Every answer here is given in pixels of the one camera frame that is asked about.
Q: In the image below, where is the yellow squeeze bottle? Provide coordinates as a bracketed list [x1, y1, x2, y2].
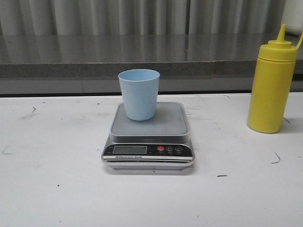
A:
[247, 24, 303, 133]

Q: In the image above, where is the white container in background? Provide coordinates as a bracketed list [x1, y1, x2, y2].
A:
[281, 0, 303, 36]

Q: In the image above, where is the light blue plastic cup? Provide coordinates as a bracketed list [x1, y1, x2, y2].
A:
[118, 69, 160, 121]

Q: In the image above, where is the silver digital kitchen scale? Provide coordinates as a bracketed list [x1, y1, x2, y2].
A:
[101, 102, 195, 171]

